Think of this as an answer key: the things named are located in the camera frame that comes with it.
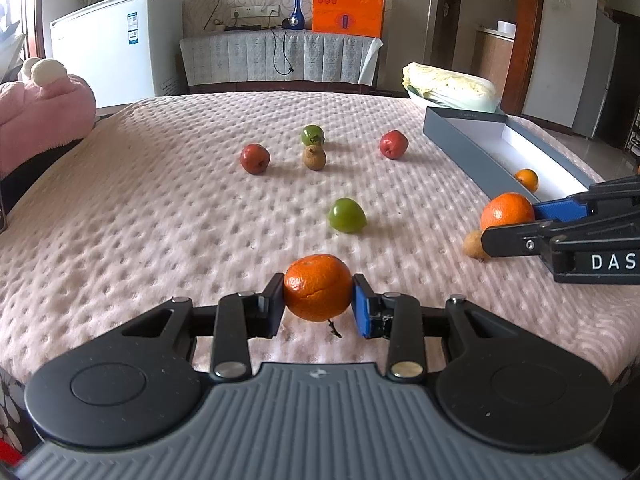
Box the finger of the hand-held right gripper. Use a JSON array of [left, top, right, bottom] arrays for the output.
[[481, 219, 557, 262], [532, 175, 640, 222]]

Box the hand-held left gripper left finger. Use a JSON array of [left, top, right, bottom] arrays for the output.
[[120, 273, 286, 382]]

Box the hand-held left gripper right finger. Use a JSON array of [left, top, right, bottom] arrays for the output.
[[351, 273, 518, 381]]

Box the brown round fruit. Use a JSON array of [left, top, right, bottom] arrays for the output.
[[301, 144, 327, 171], [462, 230, 493, 263]]

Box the large orange with stem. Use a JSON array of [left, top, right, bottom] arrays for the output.
[[283, 254, 354, 322]]

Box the grey box with white inside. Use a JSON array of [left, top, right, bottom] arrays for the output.
[[423, 106, 610, 207]]

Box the green round fruit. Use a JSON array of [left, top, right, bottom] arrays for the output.
[[300, 124, 327, 149], [328, 198, 367, 234]]

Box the red apple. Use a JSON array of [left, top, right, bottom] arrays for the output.
[[239, 143, 271, 176], [379, 130, 410, 160]]

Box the small orange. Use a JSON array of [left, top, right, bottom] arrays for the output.
[[514, 168, 540, 193]]

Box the light green plate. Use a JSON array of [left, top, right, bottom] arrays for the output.
[[406, 85, 502, 114]]

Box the grey refrigerator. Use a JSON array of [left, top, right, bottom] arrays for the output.
[[575, 10, 621, 139]]

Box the pink dotted blanket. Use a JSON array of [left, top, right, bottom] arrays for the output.
[[0, 91, 640, 396]]

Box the wooden counter cabinet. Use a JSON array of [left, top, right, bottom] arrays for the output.
[[475, 27, 516, 86]]

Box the napa cabbage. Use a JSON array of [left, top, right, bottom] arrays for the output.
[[401, 62, 501, 111]]

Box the white lace cabinet cloth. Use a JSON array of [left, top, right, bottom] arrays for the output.
[[179, 29, 383, 86]]

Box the orange paper bag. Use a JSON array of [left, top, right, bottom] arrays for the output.
[[311, 0, 386, 38]]

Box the pink plush toy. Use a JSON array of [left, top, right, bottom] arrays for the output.
[[0, 57, 97, 179]]

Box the white chest freezer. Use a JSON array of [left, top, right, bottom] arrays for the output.
[[50, 0, 183, 108]]

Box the brown wooden door frame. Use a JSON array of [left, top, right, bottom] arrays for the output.
[[500, 0, 547, 113]]

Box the black hanging cable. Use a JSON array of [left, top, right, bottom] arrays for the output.
[[271, 27, 296, 74]]

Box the white wall socket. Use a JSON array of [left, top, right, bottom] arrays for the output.
[[232, 5, 280, 18]]

